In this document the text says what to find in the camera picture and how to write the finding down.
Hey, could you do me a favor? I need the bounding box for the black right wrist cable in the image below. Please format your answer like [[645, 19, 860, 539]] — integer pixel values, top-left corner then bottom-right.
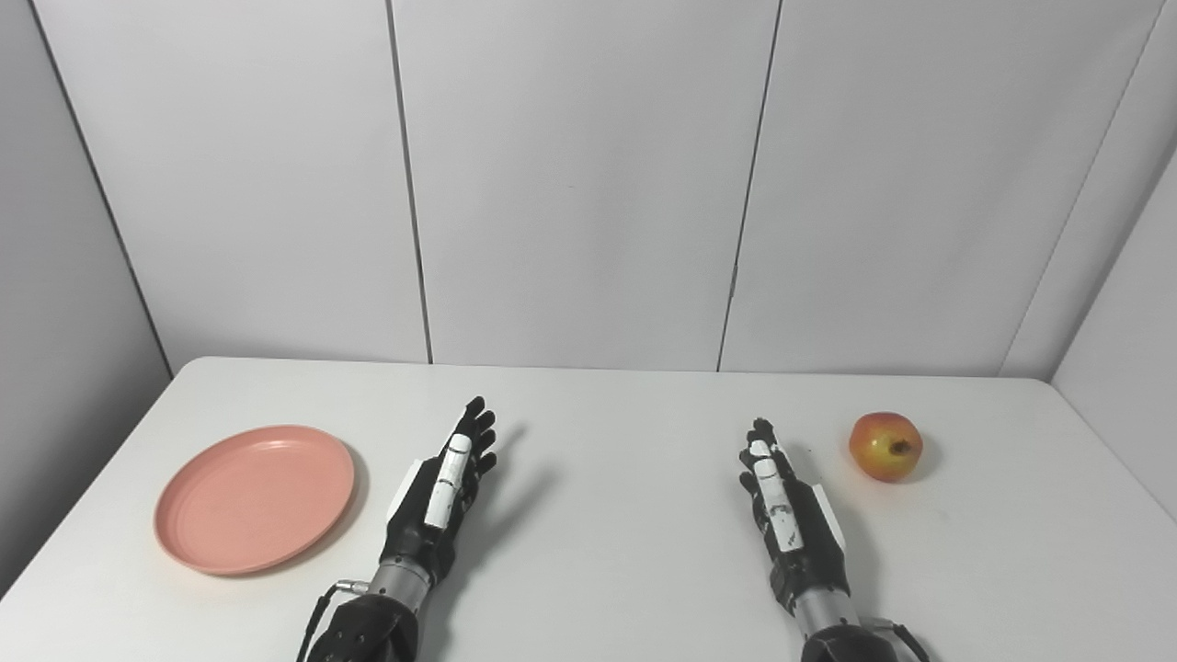
[[863, 617, 931, 662]]

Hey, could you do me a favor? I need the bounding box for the pink round plate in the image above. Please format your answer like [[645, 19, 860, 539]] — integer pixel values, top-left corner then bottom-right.
[[154, 425, 356, 576]]

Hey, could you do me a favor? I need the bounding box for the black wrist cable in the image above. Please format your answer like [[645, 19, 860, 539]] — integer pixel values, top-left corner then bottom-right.
[[863, 617, 931, 662], [295, 578, 371, 662]]

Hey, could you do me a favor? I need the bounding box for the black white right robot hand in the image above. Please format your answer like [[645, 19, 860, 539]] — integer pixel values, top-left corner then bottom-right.
[[737, 417, 851, 614]]

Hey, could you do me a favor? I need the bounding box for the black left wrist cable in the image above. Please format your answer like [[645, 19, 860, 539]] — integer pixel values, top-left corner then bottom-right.
[[295, 578, 371, 662]]

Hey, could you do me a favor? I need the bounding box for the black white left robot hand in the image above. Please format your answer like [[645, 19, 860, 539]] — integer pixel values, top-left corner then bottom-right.
[[379, 396, 499, 587]]

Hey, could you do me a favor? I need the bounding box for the red yellow apple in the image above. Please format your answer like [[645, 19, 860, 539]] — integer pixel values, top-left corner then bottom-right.
[[849, 411, 924, 484]]

